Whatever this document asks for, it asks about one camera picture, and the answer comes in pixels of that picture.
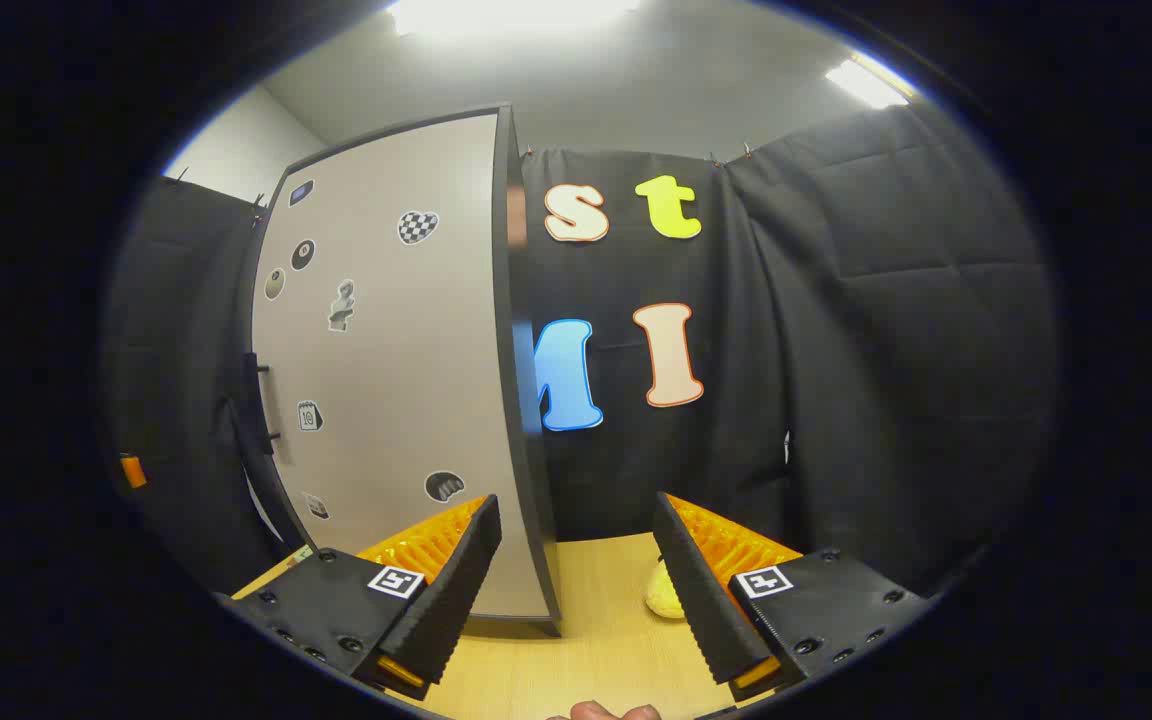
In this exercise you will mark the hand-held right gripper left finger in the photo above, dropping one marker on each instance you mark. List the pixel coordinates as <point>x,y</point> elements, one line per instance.
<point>451,600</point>

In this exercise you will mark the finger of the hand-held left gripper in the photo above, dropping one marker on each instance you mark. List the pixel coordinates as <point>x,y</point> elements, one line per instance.
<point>133,472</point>

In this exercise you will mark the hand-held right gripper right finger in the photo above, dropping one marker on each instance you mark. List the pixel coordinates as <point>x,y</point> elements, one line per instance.
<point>711,610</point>

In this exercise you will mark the grey cabinet door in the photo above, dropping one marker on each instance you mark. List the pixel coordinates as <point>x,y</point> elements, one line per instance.
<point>406,380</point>

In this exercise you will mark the yellow toy fruit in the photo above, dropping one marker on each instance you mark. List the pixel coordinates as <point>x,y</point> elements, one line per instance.
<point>664,600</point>

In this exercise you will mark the black backdrop cloth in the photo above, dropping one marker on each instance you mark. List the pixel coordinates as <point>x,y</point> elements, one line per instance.
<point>836,400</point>
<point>176,330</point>

